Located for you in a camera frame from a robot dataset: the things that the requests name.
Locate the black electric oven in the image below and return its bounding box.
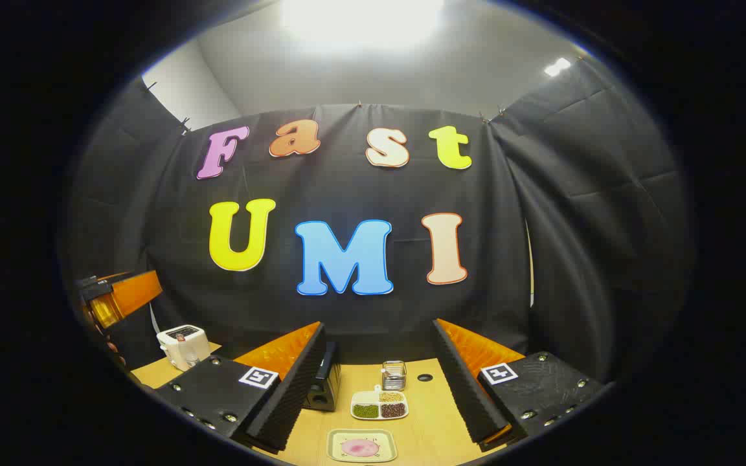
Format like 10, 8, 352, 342
302, 342, 341, 412

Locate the large ceiling light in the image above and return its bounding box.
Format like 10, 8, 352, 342
279, 0, 445, 49

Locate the pink meat slice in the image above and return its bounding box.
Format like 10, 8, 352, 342
341, 438, 381, 458

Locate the white toaster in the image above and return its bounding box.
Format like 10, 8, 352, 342
156, 325, 212, 372

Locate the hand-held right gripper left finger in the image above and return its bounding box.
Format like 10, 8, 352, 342
153, 322, 327, 454

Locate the white divided bean dish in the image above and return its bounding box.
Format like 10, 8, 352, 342
350, 388, 410, 421

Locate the cream square plate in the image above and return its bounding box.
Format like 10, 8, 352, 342
326, 428, 398, 464

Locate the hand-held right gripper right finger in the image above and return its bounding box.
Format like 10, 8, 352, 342
431, 318, 607, 452

